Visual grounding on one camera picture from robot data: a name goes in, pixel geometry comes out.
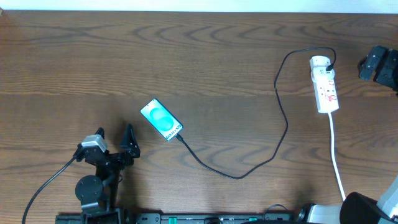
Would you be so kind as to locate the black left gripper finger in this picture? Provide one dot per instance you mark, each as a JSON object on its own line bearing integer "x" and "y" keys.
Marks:
{"x": 100, "y": 131}
{"x": 129, "y": 143}

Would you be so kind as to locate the white USB charger adapter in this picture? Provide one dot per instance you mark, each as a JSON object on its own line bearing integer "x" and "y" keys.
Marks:
{"x": 321, "y": 74}

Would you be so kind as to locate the white power strip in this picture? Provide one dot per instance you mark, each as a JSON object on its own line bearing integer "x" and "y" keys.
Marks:
{"x": 325, "y": 92}

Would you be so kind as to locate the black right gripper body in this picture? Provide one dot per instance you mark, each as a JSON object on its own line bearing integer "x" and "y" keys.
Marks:
{"x": 388, "y": 74}

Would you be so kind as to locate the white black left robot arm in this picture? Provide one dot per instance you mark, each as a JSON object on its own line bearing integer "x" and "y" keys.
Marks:
{"x": 97, "y": 193}

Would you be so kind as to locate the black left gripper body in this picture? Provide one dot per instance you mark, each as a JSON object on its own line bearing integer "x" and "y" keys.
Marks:
{"x": 114, "y": 157}

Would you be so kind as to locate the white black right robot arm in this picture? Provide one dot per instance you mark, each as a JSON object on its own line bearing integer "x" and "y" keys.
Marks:
{"x": 355, "y": 207}

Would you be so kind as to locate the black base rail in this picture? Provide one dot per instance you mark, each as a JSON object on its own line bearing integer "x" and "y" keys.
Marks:
{"x": 120, "y": 216}

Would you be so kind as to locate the blue Galaxy smartphone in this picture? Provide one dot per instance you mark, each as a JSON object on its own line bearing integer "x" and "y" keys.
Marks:
{"x": 161, "y": 119}

